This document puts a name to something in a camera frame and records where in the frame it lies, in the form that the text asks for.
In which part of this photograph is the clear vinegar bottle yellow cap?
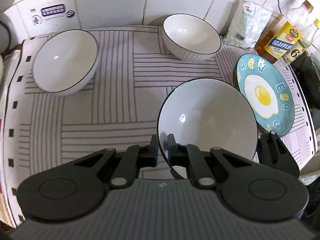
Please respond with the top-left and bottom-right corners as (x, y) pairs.
(281, 19), (320, 67)

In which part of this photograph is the white blue wall sticker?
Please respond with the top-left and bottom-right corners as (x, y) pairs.
(27, 3), (76, 26)

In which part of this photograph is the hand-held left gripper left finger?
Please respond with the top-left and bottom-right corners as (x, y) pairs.
(74, 134), (159, 189)

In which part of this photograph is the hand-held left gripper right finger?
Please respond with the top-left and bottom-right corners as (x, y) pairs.
(167, 134), (252, 189)

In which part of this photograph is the black gas stove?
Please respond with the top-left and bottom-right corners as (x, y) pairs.
(299, 100), (320, 232)

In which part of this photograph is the white seasoning bag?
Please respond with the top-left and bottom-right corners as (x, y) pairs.
(221, 0), (273, 50)

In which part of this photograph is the black wok wooden handle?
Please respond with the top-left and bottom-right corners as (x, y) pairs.
(291, 51), (320, 107)

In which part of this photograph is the blue fried egg plate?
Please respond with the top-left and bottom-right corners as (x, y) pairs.
(235, 54), (295, 137)

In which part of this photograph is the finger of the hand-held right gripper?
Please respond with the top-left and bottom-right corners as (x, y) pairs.
(257, 131), (288, 165)

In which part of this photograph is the striped patterned tablecloth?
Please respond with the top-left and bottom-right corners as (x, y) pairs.
(0, 25), (318, 230)

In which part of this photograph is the white black-rimmed bowl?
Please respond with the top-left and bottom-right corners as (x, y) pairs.
(162, 14), (222, 61)
(32, 29), (98, 98)
(156, 78), (258, 180)

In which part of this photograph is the amber cooking wine bottle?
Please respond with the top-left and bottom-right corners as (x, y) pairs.
(254, 0), (315, 64)

